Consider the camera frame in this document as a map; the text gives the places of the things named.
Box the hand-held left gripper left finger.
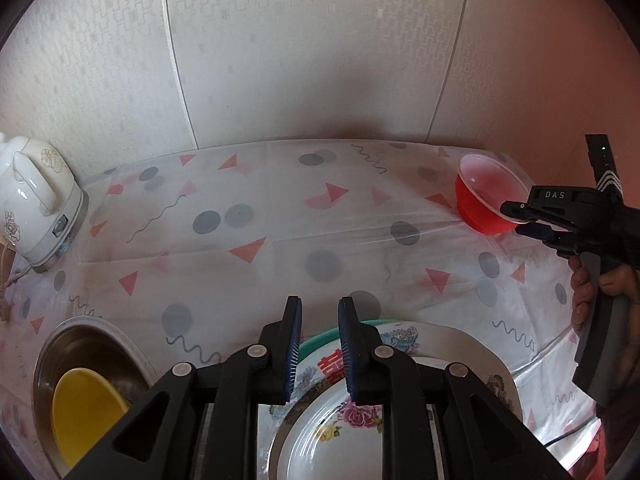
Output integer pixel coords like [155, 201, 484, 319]
[65, 296, 304, 480]

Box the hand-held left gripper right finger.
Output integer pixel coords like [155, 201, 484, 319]
[338, 296, 573, 480]

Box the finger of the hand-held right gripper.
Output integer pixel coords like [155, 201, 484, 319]
[515, 224, 556, 246]
[500, 199, 538, 223]

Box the red plastic bowl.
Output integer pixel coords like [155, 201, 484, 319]
[454, 153, 531, 235]

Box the white rose print plate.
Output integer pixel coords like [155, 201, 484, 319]
[267, 357, 481, 480]

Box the yellow plate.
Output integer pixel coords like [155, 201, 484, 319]
[51, 367, 132, 471]

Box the stainless steel basin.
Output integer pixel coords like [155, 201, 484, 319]
[32, 316, 161, 478]

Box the person's right hand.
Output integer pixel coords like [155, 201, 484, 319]
[571, 262, 640, 333]

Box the white plate with red print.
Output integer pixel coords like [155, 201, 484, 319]
[257, 321, 523, 480]

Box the white patterned tablecloth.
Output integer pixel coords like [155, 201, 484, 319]
[0, 138, 606, 480]

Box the white ceramic electric kettle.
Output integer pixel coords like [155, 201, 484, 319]
[0, 131, 90, 273]

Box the black cable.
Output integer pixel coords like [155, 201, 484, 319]
[542, 422, 601, 448]

